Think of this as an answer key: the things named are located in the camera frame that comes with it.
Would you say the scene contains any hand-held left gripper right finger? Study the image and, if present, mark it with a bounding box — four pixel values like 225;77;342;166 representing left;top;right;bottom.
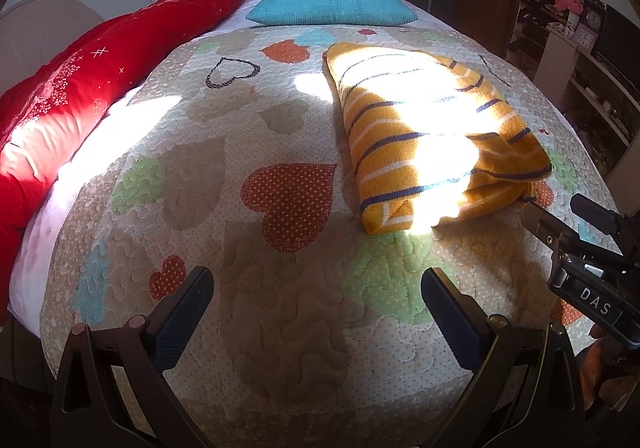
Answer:
421;267;586;448

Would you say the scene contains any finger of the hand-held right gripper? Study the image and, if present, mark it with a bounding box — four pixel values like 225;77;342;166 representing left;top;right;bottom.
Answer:
520;202;569;250
570;193;626;237

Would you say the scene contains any small pale table clock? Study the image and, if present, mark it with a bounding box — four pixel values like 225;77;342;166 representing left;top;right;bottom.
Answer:
572;25;599;50

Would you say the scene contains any person's right hand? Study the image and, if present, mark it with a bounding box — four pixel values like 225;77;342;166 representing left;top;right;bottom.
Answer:
582;321;640;410

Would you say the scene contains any white bed sheet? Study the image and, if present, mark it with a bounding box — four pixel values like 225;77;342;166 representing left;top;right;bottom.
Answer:
7;86;168;326

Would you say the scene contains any white shelf unit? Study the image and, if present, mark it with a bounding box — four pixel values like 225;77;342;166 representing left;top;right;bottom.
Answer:
505;0;640;179

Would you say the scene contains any yellow striped knit sweater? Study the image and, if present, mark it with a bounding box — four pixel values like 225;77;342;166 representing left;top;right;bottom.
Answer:
324;42;554;235

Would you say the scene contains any long red pillow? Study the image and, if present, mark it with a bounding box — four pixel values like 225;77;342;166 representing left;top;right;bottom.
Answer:
0;0;249;315

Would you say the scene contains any white headboard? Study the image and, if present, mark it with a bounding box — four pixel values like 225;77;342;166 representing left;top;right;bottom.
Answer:
0;0;107;98

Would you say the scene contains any heart patterned quilt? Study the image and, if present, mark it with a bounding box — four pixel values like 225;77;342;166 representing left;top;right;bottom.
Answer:
40;23;623;448

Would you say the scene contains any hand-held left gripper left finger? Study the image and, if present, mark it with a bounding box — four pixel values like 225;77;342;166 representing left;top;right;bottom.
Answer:
50;265;216;448

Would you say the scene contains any dark ornate frame clock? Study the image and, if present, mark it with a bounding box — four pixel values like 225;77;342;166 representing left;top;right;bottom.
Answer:
582;0;607;32

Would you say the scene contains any black television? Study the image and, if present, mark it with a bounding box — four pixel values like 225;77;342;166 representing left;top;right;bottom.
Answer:
595;3;640;80

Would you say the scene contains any teal knit pillow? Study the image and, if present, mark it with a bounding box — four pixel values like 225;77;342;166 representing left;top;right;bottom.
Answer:
245;0;419;27

